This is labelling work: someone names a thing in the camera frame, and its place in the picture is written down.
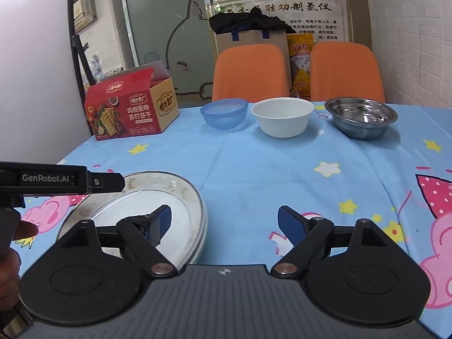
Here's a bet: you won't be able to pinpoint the person's left hand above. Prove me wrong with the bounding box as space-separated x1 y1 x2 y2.
0 220 39 313

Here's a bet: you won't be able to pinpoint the blue plastic bowl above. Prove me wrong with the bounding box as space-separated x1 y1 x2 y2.
200 98 249 131

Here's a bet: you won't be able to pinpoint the black cloth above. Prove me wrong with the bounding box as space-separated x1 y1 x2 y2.
208 9 288 34

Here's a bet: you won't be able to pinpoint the brown paper bag blue handles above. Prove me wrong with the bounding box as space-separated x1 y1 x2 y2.
216 29 289 65

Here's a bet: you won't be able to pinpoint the blue printed tablecloth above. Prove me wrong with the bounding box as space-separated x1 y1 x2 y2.
12 100 452 327

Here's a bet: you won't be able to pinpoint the orange mesh chair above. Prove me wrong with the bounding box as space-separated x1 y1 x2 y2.
211 44 291 104
310 41 386 104

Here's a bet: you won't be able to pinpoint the wall air conditioner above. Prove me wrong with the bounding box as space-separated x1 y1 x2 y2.
73 0 98 31

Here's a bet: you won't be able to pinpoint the framed wall poster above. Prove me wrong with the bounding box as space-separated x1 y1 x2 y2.
211 0 349 44

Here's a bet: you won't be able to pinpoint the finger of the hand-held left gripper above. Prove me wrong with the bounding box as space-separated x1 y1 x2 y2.
88 171 125 195

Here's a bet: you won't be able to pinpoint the stainless steel bowl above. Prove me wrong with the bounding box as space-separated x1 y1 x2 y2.
324 97 399 141

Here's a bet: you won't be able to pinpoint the white plate with grey rim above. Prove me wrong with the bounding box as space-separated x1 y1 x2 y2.
56 172 206 267
177 198 209 267

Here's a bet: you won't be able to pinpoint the white board with black frame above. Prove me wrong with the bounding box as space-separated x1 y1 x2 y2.
0 0 93 166

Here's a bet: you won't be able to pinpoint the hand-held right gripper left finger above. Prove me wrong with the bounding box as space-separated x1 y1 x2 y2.
56 204 178 278

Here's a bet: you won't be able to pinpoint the white bowl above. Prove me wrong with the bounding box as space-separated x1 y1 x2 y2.
250 97 315 139

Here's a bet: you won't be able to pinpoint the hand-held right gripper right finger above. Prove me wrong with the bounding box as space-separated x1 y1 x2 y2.
271 205 392 277

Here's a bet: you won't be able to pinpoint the yellow packet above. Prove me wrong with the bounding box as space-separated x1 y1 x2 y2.
286 33 317 100

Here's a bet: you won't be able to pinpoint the red cracker carton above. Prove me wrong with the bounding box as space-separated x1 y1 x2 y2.
84 60 180 141

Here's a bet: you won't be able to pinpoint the frosted glass partition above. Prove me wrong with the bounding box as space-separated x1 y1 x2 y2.
116 0 217 109

